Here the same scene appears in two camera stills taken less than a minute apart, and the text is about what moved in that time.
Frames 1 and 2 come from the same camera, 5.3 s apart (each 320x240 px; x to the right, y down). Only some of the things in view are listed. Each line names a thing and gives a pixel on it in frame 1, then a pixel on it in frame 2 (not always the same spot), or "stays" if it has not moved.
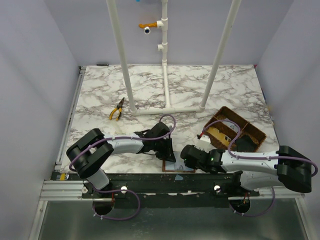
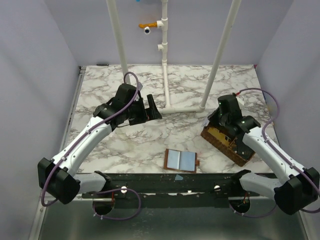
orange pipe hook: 154,24 stays
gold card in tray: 222,138 stays
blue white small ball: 147,30 stays
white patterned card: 181,166 → 205,122
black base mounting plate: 169,190 stays
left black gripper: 165,149 → 144,110
